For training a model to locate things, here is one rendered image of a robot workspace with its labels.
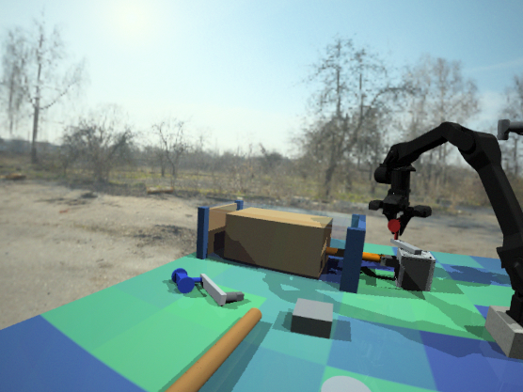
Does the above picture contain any mallet with wooden handle and black head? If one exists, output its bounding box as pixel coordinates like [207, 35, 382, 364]
[166, 307, 262, 392]

